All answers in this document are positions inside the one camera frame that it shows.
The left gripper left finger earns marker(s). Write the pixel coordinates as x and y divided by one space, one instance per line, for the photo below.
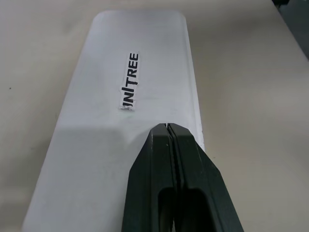
149 181

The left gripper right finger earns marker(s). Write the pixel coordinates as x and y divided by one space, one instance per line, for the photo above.
200 188

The black lettered paper label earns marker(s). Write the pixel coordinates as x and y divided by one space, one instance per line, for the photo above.
131 79

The white plastic pencil case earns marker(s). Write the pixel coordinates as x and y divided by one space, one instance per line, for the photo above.
96 145

